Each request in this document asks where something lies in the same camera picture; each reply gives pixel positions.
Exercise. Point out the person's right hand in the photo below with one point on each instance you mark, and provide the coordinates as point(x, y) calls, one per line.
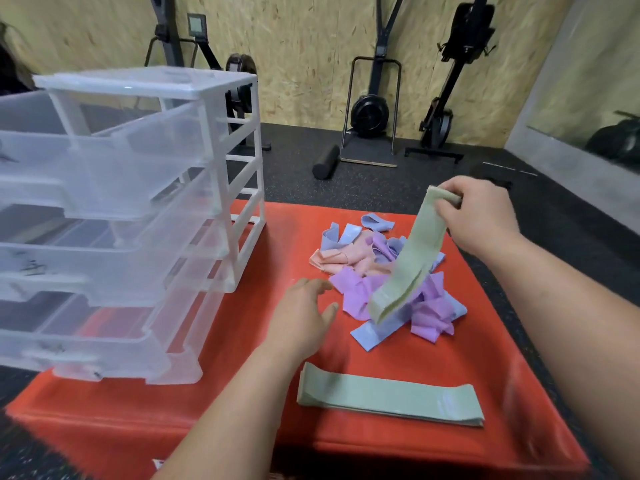
point(485, 219)

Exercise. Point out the person's left hand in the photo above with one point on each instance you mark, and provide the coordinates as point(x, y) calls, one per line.
point(297, 329)

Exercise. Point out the pile of mixed resistance bands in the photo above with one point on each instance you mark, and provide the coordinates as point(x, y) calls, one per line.
point(350, 289)

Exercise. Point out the green band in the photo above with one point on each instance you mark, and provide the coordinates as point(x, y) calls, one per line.
point(415, 254)

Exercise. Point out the stack of green bands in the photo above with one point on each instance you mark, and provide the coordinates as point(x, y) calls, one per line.
point(390, 394)

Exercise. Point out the translucent plastic drawer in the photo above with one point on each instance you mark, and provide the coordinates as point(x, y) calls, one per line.
point(100, 349)
point(185, 364)
point(100, 274)
point(125, 169)

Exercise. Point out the clear plastic drawer unit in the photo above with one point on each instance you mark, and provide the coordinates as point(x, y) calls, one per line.
point(150, 82)

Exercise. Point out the person's right forearm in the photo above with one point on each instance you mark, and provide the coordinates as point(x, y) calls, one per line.
point(585, 319)

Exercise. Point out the person's left forearm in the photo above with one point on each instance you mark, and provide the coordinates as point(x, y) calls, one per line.
point(235, 424)

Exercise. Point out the black exercise mat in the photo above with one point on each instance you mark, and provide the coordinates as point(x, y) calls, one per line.
point(520, 189)

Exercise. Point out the red soft plyo box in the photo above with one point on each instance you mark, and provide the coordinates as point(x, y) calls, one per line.
point(280, 244)

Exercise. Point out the black upright rowing machine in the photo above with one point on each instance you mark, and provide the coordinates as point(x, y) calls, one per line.
point(437, 124)

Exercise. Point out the black ski machine with stand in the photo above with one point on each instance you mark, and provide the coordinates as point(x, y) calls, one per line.
point(370, 114)

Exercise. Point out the black foam roller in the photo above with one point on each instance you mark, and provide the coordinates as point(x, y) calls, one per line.
point(326, 162)

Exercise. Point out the wall mirror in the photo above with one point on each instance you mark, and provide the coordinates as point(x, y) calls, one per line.
point(575, 84)

